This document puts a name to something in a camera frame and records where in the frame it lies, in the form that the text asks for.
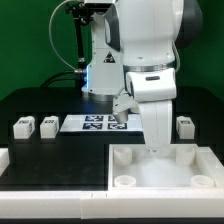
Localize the grey cable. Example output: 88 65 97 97
48 0 88 74

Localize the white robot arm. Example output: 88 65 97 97
82 0 202 151

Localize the white square tabletop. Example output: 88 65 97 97
108 144 224 190

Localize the black cable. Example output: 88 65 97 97
40 70 85 89

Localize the white obstacle fence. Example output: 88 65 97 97
0 146 224 220

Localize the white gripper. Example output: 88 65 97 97
138 100 172 152

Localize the white sheet with AprilTags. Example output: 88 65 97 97
60 114 142 132

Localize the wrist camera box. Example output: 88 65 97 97
112 94 139 124

